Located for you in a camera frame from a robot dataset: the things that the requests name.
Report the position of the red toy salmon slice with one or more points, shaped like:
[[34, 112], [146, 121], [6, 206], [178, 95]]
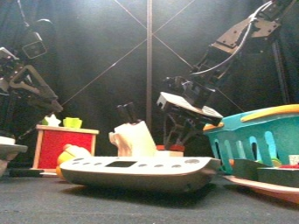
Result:
[[177, 148]]

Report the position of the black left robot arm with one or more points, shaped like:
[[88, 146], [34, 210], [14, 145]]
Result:
[[23, 17]]

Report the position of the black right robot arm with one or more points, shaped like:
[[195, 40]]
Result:
[[241, 35]]

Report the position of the white toy rice block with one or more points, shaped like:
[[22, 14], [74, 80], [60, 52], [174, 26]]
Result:
[[170, 153]]

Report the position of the white star block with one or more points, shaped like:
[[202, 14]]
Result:
[[51, 120]]

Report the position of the white toy knife block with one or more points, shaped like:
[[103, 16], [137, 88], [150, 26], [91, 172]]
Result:
[[134, 141]]

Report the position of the grey white toy pan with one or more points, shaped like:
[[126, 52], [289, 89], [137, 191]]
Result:
[[10, 151]]

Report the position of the green shape block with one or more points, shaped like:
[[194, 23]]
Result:
[[72, 122]]

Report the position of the red wooden shape sorter box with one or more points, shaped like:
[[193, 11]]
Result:
[[62, 145]]

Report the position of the grey toy kitchen scale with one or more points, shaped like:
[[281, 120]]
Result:
[[141, 172]]

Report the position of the yellow orange toy fruit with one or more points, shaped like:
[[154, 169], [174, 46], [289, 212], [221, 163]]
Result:
[[72, 154]]

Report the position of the dark green box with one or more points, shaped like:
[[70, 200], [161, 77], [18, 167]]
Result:
[[247, 169], [278, 176]]

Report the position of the green toy in basket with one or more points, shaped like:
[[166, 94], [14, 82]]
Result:
[[275, 162]]

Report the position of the pink wooden tray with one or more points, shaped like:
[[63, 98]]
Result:
[[269, 188]]

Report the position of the red toy in basket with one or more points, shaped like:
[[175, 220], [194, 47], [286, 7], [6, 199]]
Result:
[[290, 166]]

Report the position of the white toy in basket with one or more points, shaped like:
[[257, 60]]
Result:
[[294, 159]]

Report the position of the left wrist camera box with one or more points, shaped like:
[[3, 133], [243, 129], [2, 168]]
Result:
[[34, 48]]

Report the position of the vertical metal frame pole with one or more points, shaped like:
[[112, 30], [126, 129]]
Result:
[[149, 58]]

